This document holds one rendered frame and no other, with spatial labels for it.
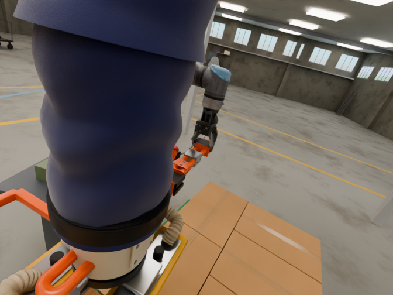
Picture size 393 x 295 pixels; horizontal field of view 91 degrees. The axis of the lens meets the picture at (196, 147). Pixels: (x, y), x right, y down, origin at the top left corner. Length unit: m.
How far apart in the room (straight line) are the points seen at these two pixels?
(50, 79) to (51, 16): 0.07
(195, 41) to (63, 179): 0.26
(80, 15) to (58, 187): 0.24
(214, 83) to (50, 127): 0.63
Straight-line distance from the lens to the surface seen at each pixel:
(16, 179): 1.50
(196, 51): 0.27
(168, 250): 0.63
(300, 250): 1.73
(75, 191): 0.34
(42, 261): 0.64
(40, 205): 0.60
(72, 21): 0.23
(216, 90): 0.82
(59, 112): 0.30
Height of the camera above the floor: 1.61
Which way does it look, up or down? 26 degrees down
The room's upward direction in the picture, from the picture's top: 15 degrees clockwise
